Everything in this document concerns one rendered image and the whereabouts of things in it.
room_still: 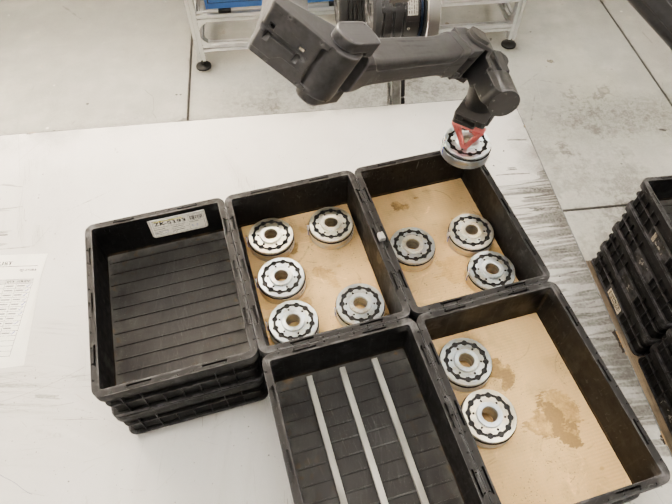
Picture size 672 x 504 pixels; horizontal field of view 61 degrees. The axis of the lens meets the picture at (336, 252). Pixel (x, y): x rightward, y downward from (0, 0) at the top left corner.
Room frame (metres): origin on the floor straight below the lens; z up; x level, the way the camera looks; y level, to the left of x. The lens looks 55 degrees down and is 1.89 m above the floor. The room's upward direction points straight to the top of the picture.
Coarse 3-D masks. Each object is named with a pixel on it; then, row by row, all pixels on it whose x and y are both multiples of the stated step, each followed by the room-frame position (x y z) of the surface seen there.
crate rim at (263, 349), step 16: (320, 176) 0.88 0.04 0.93; (336, 176) 0.88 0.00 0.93; (352, 176) 0.88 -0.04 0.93; (256, 192) 0.84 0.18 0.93; (272, 192) 0.84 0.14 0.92; (368, 208) 0.79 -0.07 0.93; (368, 224) 0.74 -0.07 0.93; (240, 240) 0.70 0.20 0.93; (240, 256) 0.66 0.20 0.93; (384, 256) 0.66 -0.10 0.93; (400, 288) 0.58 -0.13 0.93; (400, 304) 0.55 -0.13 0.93; (256, 320) 0.52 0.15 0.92; (368, 320) 0.51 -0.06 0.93; (384, 320) 0.51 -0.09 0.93; (256, 336) 0.48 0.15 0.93; (320, 336) 0.48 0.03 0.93; (272, 352) 0.45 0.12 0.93
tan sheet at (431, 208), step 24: (408, 192) 0.92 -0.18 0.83; (432, 192) 0.92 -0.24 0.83; (456, 192) 0.92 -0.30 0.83; (384, 216) 0.85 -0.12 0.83; (408, 216) 0.85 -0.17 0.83; (432, 216) 0.85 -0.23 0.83; (456, 216) 0.85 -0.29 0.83; (432, 264) 0.71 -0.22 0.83; (456, 264) 0.71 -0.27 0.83; (432, 288) 0.64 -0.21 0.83; (456, 288) 0.64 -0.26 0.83
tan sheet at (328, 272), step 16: (304, 224) 0.82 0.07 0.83; (304, 240) 0.77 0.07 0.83; (352, 240) 0.77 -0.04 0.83; (288, 256) 0.73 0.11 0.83; (304, 256) 0.73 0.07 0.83; (320, 256) 0.73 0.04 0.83; (336, 256) 0.73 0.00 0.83; (352, 256) 0.73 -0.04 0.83; (256, 272) 0.69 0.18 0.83; (320, 272) 0.69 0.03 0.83; (336, 272) 0.69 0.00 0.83; (352, 272) 0.69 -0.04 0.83; (368, 272) 0.69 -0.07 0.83; (256, 288) 0.64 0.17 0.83; (320, 288) 0.64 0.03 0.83; (336, 288) 0.64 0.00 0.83; (272, 304) 0.60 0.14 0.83; (320, 304) 0.60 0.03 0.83; (320, 320) 0.57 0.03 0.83; (336, 320) 0.57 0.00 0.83
